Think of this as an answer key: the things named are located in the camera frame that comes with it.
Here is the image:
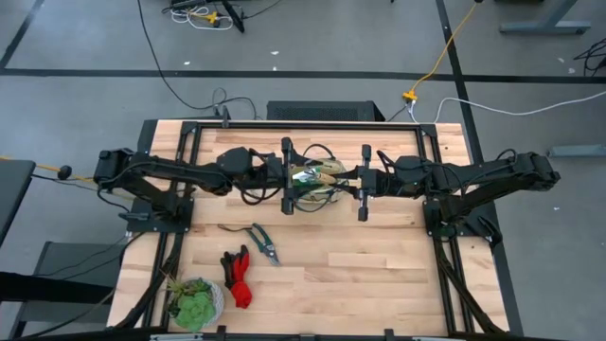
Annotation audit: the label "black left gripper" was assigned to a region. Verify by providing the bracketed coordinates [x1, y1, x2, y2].
[258, 136, 313, 216]

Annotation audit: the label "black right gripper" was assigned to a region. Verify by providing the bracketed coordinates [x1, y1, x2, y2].
[336, 143, 399, 224]

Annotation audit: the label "green pruning shears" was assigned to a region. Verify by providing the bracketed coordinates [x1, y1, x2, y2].
[217, 223, 282, 268]

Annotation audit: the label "red and black gardening gloves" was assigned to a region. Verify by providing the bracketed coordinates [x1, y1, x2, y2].
[219, 243, 254, 310]

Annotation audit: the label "black computer tower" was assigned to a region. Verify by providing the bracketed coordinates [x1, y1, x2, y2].
[265, 99, 386, 123]

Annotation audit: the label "succulent plant in white pot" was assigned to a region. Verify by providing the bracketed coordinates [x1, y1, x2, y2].
[164, 274, 226, 333]

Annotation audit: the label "black tripod leg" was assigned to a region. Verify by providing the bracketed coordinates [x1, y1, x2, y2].
[220, 0, 246, 34]

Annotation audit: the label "grey table foot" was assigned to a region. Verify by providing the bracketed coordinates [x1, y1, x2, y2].
[498, 0, 593, 36]
[545, 143, 606, 159]

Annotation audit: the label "black equipment stand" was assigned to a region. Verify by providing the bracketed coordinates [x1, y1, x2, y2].
[0, 240, 132, 341]

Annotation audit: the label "black desk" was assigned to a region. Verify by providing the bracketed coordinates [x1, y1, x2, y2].
[0, 159, 37, 247]

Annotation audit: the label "black aluminium table frame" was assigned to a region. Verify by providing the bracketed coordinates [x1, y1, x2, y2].
[112, 119, 511, 338]

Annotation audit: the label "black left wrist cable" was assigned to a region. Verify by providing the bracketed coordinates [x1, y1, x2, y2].
[236, 149, 285, 206]

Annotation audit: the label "yellow extension cable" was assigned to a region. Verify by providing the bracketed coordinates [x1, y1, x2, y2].
[401, 1, 480, 103]

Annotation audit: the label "white floor cable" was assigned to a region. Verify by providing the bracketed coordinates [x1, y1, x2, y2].
[407, 89, 606, 125]

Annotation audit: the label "black floor cable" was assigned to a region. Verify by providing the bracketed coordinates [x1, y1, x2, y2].
[135, 0, 259, 120]

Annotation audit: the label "white cable coil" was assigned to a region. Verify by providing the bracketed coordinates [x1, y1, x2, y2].
[169, 5, 236, 31]

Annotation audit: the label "thin yellow cable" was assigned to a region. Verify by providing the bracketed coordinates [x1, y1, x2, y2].
[0, 154, 96, 184]

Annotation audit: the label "black cable bundle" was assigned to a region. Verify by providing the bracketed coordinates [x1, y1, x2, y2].
[571, 37, 606, 78]

